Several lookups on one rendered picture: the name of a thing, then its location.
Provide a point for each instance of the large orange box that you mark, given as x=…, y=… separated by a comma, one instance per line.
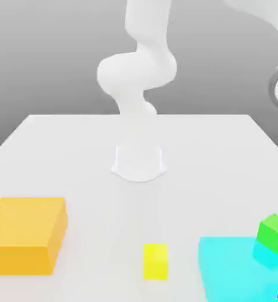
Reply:
x=20, y=236

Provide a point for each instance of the large cyan box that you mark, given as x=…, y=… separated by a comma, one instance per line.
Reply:
x=228, y=266

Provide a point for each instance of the small green cube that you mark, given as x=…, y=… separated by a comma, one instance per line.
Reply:
x=272, y=232

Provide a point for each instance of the small yellow cube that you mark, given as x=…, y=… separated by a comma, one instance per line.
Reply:
x=155, y=262

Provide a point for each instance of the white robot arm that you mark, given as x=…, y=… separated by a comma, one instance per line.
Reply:
x=138, y=70

